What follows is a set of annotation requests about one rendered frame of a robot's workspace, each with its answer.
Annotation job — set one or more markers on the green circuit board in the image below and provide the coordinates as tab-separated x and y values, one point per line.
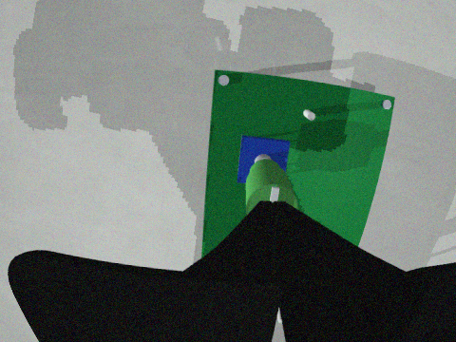
317	146

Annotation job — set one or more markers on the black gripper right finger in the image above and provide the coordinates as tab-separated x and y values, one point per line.
333	291

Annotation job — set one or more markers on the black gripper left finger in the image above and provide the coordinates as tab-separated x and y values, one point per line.
229	295

